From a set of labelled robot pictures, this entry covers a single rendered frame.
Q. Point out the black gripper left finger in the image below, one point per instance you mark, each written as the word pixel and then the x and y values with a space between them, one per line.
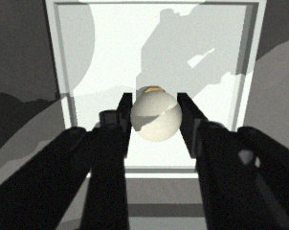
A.
pixel 37 195

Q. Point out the cream ball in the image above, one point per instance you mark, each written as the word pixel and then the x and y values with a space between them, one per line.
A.
pixel 156 116

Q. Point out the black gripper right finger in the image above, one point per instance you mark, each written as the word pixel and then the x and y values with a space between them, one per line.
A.
pixel 236 194

